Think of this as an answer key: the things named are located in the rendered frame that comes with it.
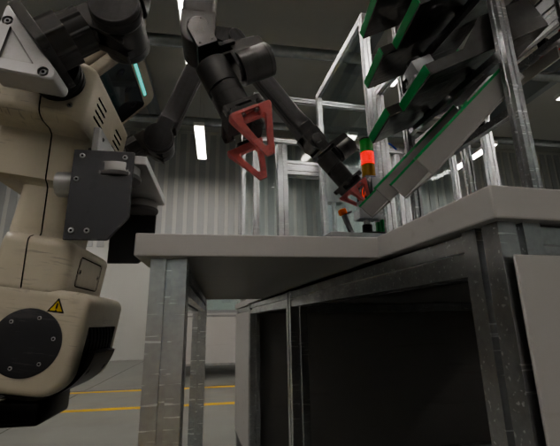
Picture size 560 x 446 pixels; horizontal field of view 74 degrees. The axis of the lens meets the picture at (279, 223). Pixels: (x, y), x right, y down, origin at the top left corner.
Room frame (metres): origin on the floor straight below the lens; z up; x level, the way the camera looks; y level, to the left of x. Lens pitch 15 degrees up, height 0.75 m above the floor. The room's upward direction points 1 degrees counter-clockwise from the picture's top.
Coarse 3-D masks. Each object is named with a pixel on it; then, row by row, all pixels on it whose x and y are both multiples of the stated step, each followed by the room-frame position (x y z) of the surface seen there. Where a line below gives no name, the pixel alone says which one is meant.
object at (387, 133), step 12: (480, 84) 0.81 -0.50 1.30; (444, 96) 0.78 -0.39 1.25; (468, 96) 0.85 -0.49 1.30; (396, 108) 0.75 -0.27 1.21; (420, 108) 0.78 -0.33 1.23; (432, 108) 0.82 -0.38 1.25; (384, 120) 0.78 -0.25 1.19; (396, 120) 0.79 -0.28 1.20; (408, 120) 0.83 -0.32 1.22; (372, 132) 0.85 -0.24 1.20; (384, 132) 0.83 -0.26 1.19; (396, 132) 0.87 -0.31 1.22
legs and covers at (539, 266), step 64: (448, 256) 0.38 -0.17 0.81; (512, 256) 0.32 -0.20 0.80; (256, 320) 1.72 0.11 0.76; (320, 320) 1.84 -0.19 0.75; (384, 320) 1.91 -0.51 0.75; (448, 320) 1.99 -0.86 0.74; (512, 320) 0.31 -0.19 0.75; (256, 384) 1.72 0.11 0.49; (320, 384) 1.83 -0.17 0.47; (384, 384) 1.91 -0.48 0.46; (448, 384) 1.98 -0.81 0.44; (512, 384) 0.32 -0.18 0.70
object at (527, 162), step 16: (496, 0) 0.58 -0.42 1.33; (496, 16) 0.58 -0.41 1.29; (496, 32) 0.59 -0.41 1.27; (496, 48) 0.59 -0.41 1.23; (512, 48) 0.58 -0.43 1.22; (512, 64) 0.58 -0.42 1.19; (400, 80) 0.90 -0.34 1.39; (512, 80) 0.58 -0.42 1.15; (400, 96) 0.91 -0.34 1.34; (512, 96) 0.58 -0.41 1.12; (512, 112) 0.59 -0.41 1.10; (512, 128) 0.59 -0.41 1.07; (528, 128) 0.58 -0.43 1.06; (528, 144) 0.58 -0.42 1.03; (464, 160) 0.94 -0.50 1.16; (528, 160) 0.58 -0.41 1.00; (464, 176) 0.95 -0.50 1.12; (528, 176) 0.58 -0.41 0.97; (416, 192) 0.89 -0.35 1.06; (416, 208) 0.89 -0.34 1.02
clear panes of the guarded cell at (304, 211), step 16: (288, 144) 2.41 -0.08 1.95; (272, 160) 2.38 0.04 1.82; (304, 160) 2.44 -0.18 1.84; (448, 160) 2.17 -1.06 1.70; (272, 176) 2.38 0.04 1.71; (448, 176) 2.19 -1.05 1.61; (272, 192) 2.38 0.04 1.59; (288, 192) 2.41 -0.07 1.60; (304, 192) 2.43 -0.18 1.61; (432, 192) 2.35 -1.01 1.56; (448, 192) 2.20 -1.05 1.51; (272, 208) 2.38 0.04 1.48; (288, 208) 2.41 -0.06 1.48; (304, 208) 2.43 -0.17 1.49; (320, 208) 2.46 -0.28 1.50; (432, 208) 2.37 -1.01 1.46; (272, 224) 2.38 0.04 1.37; (288, 224) 2.41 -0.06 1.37; (304, 224) 2.43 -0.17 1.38; (320, 224) 2.46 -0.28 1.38
